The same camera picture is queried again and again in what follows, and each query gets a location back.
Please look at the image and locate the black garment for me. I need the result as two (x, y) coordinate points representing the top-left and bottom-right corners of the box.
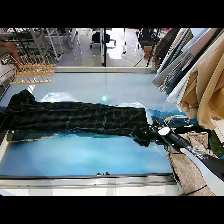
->
(0, 89), (155, 148)

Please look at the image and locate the grey garment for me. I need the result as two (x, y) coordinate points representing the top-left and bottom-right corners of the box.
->
(152, 49), (195, 88)

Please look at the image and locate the dark blue garment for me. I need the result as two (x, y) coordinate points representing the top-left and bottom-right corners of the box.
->
(159, 39), (214, 96)

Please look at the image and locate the brown garment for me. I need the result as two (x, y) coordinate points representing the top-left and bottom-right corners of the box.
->
(153, 28), (182, 69)

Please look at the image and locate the beige garment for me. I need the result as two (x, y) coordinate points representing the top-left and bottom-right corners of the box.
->
(178, 39), (224, 132)

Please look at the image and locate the silver frame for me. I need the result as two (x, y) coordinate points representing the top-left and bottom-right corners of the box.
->
(0, 173), (183, 197)

